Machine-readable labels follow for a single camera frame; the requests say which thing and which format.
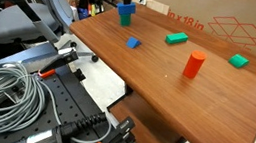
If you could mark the blue rectangular block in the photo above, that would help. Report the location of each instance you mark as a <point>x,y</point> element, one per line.
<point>126,8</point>

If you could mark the blue wedge block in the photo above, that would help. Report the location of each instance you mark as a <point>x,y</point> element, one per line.
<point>133,43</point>

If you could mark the green rectangular block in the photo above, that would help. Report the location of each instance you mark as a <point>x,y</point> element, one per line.
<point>176,38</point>

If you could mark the orange cylinder block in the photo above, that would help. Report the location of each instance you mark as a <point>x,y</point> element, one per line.
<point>193,65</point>

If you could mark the green half-round block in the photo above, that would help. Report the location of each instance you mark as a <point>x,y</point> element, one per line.
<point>238,61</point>

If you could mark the blue container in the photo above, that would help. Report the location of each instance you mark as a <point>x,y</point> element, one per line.
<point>83,13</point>

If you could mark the black orange bar clamp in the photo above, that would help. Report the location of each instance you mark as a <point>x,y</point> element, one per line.
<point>117,132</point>
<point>60,59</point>

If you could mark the large cardboard box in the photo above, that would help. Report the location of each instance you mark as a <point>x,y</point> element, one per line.
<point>227,14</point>

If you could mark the grey office chair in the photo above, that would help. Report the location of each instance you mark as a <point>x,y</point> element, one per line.
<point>16,25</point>

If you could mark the grey metal beam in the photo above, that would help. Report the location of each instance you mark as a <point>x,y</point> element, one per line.
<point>11,60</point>

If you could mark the wooden lower table shelf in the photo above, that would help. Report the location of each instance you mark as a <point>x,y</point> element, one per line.
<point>147,128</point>

